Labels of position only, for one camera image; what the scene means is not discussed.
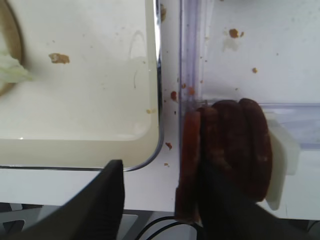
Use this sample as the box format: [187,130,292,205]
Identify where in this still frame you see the cream rectangular tray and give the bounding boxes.
[0,0,163,171]

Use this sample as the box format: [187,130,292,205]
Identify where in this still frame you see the bottom bun on tray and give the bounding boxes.
[0,0,23,96]

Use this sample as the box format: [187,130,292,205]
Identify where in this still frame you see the white patty pusher block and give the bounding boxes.
[265,119,301,211]

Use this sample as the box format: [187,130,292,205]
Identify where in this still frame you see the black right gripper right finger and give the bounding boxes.
[198,160,312,240]

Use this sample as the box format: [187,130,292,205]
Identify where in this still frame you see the black cable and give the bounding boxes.
[136,215,205,240]

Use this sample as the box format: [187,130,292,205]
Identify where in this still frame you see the meat patty slice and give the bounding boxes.
[174,111,201,224]

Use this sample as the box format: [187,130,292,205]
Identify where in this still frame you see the clear rail with patties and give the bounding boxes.
[260,103,320,151]

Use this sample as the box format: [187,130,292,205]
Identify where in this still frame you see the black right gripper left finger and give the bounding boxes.
[22,160,125,240]

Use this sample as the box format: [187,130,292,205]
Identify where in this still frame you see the clear long right rail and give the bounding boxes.
[179,0,215,129]

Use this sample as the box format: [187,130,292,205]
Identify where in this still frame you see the stacked meat patties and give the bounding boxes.
[197,98,273,202]

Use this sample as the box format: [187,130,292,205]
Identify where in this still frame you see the lettuce leaf on bun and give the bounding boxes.
[0,32,35,85]

